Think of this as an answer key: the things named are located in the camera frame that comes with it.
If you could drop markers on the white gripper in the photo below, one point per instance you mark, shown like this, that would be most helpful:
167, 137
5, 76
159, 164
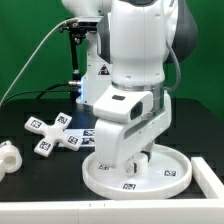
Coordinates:
116, 143

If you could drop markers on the white round table top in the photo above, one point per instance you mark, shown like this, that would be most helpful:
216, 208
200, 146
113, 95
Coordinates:
166, 174

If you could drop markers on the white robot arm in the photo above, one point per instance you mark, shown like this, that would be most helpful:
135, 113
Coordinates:
137, 37

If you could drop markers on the white marker sheet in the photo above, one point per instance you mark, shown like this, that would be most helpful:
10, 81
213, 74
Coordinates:
87, 136

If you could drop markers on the white L-shaped border fence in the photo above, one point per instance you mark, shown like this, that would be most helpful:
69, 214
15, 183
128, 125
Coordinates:
209, 210

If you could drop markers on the white cross-shaped table base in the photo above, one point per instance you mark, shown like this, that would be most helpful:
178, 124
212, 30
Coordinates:
53, 134

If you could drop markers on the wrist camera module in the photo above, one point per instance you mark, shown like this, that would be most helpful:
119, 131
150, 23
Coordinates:
123, 106

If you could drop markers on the black camera on stand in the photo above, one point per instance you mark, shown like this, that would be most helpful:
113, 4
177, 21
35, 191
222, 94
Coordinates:
77, 31

